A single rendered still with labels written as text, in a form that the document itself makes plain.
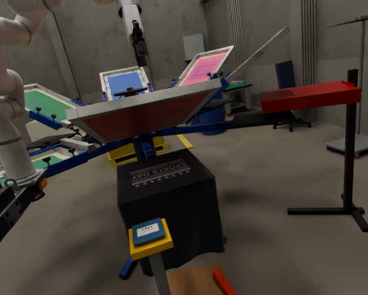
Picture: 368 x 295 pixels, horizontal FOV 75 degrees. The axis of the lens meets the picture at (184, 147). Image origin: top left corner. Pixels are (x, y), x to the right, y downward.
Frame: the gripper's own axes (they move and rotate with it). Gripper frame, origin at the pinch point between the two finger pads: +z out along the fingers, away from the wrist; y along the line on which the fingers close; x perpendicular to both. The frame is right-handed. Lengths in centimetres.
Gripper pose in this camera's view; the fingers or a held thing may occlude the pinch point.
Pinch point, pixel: (142, 58)
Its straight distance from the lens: 83.7
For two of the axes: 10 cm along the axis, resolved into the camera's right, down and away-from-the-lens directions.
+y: 1.9, -0.2, -9.8
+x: 9.5, -2.5, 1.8
